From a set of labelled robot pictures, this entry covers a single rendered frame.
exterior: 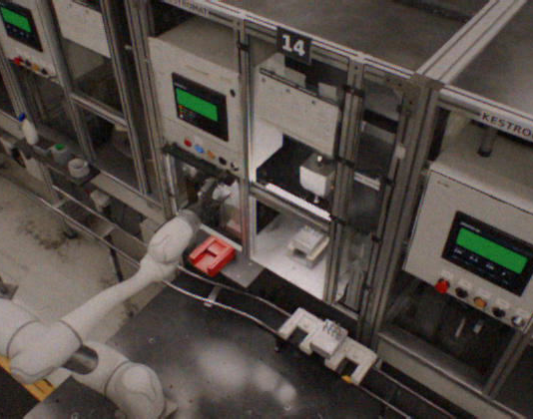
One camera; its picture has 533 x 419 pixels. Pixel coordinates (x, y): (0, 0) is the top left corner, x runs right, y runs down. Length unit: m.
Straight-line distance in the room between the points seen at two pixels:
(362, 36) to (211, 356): 1.45
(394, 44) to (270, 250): 1.16
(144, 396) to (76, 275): 1.73
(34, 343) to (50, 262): 2.21
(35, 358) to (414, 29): 1.44
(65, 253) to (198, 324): 1.56
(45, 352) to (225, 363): 0.99
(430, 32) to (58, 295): 2.71
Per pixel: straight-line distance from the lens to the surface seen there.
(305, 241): 2.45
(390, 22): 1.89
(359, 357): 2.34
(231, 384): 2.47
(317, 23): 1.85
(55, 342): 1.75
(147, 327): 2.65
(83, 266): 3.85
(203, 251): 2.52
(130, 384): 2.21
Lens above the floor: 2.86
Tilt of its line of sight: 45 degrees down
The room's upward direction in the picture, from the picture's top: straight up
